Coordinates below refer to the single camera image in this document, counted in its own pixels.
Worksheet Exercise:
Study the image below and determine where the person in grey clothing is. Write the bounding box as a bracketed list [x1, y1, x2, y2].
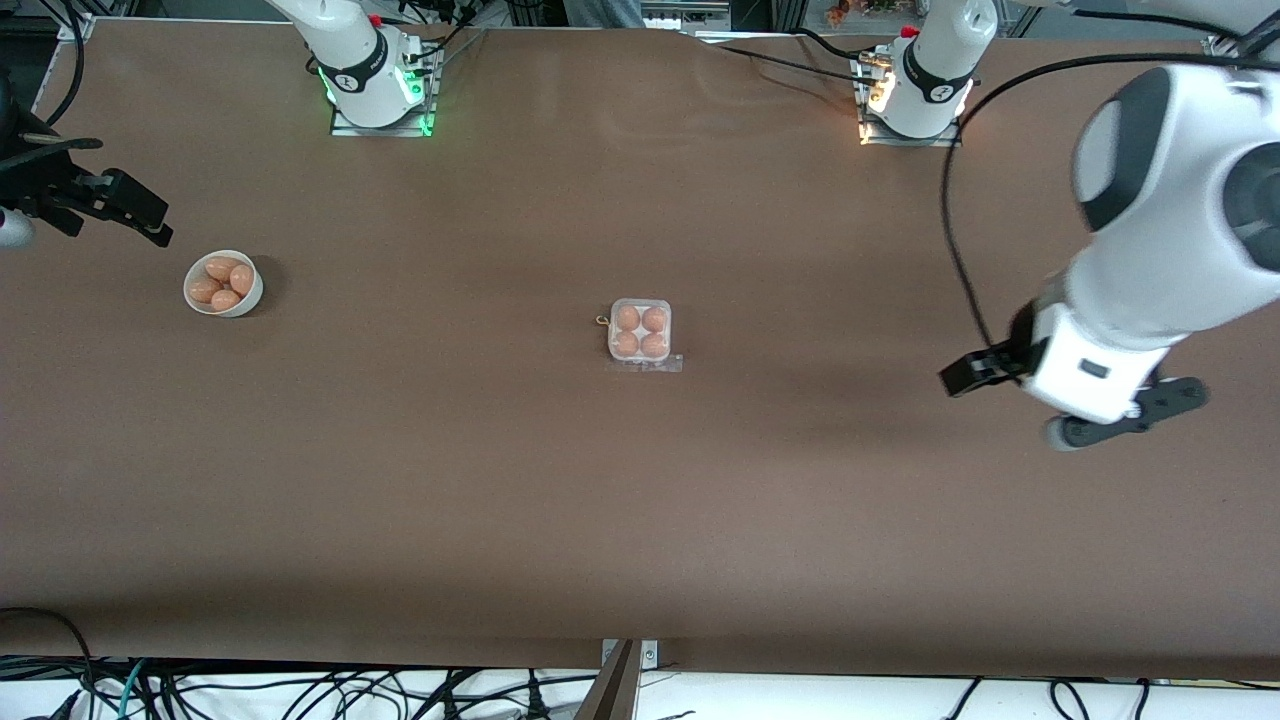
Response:
[563, 0, 646, 29]

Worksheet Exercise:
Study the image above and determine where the aluminium frame rail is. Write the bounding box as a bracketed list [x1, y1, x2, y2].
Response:
[1203, 30, 1251, 69]
[28, 12, 98, 121]

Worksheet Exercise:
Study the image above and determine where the teal cable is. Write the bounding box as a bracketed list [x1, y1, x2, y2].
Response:
[118, 658, 149, 720]

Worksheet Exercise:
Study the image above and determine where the clear plastic egg box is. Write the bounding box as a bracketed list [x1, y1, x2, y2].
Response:
[608, 298, 673, 365]

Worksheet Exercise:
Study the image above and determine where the white background equipment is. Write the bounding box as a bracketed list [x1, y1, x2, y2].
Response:
[640, 0, 731, 31]

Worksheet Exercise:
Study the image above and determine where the white round bowl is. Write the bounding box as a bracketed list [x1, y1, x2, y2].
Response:
[183, 250, 264, 319]

